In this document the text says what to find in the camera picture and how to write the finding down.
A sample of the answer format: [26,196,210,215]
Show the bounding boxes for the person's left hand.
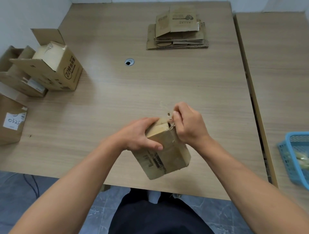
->
[119,117,164,152]

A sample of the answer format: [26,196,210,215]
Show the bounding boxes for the person's right hand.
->
[172,101,211,145]

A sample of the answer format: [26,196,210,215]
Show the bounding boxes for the small plain cardboard box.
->
[132,117,192,180]

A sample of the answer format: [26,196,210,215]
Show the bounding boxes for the person's right forearm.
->
[191,135,309,234]

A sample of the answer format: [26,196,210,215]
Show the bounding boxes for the person's left forearm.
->
[8,131,126,234]

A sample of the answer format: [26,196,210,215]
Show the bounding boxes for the person's dark trousers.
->
[109,188,216,234]

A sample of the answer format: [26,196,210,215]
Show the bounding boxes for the stack of flattened cardboard boxes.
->
[146,5,209,50]

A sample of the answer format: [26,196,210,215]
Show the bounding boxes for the blue plastic basket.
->
[276,132,309,191]

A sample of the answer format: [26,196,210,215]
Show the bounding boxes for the open printed cardboard box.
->
[10,28,84,91]

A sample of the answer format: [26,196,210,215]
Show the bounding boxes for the pale yellow packets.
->
[293,148,309,170]

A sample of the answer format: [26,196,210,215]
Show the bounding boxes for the cardboard box with white label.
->
[0,83,28,145]

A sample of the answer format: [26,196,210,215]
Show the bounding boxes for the open low cardboard box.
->
[0,45,49,98]

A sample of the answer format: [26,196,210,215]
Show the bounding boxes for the blue floor cable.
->
[23,174,40,198]

